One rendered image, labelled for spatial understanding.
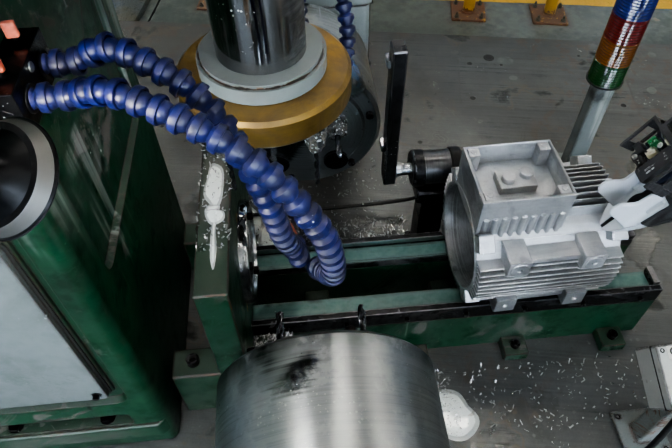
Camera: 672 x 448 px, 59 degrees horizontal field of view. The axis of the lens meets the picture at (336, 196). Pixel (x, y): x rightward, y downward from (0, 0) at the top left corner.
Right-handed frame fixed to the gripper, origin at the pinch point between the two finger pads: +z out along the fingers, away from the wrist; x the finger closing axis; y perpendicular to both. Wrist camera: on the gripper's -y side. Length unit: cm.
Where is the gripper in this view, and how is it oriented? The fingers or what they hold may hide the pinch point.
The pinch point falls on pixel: (613, 222)
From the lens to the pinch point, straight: 85.8
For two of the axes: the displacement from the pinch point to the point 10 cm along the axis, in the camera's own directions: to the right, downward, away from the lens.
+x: 0.9, 7.6, -6.5
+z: -5.0, 6.0, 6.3
